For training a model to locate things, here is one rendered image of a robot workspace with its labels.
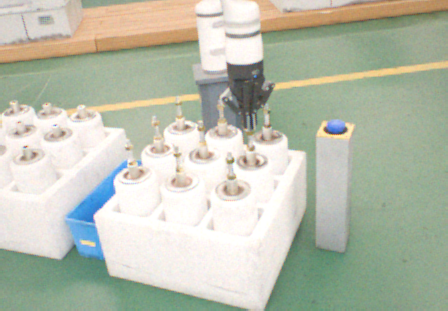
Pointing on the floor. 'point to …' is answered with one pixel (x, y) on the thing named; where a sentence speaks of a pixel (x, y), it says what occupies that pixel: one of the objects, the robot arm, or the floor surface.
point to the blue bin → (88, 245)
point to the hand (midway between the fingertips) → (248, 121)
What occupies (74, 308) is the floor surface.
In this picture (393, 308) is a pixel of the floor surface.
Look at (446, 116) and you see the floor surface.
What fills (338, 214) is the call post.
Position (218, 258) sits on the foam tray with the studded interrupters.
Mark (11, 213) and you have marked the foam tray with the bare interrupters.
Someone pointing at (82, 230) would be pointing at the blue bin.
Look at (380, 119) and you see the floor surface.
